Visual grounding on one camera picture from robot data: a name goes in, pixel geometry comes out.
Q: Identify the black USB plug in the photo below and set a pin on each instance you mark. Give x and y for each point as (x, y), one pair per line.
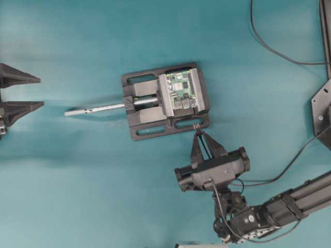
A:
(197, 129)

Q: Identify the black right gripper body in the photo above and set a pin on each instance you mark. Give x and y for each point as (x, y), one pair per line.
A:
(220, 171)

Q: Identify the black bench vise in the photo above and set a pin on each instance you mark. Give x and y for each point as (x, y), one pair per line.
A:
(159, 119)

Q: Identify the white object bottom edge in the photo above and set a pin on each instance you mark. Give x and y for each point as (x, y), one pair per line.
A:
(200, 246)

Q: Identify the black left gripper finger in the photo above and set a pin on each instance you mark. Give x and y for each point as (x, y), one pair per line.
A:
(11, 111)
(11, 76)

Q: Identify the black metal frame right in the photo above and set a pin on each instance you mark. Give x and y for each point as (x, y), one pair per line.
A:
(325, 26)

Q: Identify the green PCB board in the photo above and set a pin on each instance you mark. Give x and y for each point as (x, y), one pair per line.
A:
(181, 90)

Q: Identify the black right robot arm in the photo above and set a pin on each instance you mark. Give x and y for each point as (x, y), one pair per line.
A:
(236, 222)

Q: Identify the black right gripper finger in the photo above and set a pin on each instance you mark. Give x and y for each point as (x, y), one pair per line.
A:
(196, 153)
(212, 148)

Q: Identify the silver vise screw handle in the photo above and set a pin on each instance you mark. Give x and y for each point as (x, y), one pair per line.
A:
(135, 102)

